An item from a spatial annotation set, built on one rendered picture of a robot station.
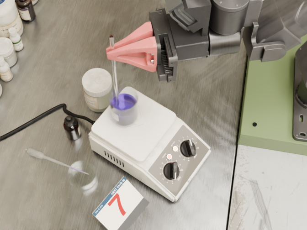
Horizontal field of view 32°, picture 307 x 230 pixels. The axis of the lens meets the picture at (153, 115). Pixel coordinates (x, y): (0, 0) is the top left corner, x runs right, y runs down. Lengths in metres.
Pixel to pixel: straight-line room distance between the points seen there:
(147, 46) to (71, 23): 0.47
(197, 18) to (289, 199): 0.44
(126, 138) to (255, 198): 0.27
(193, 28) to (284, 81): 0.38
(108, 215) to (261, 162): 0.31
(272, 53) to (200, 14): 0.14
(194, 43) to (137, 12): 0.47
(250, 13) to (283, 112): 0.33
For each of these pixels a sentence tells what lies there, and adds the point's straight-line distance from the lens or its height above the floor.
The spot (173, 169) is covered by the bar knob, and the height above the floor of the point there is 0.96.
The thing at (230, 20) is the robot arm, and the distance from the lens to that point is 0.78.
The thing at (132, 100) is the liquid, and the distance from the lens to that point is 0.96.
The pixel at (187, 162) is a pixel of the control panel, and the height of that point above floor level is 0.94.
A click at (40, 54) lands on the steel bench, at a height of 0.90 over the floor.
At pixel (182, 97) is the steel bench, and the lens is 1.12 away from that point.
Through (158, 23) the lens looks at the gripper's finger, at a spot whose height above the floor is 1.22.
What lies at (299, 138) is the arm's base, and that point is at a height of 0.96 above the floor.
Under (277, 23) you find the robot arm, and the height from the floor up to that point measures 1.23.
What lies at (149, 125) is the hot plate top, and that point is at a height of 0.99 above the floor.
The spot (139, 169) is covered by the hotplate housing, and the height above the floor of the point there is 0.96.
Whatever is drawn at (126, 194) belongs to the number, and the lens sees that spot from 1.00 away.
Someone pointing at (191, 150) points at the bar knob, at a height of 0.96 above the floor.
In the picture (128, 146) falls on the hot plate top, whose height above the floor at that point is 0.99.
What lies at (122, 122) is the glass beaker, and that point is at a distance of 0.96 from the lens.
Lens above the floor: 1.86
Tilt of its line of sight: 61 degrees down
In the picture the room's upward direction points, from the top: straight up
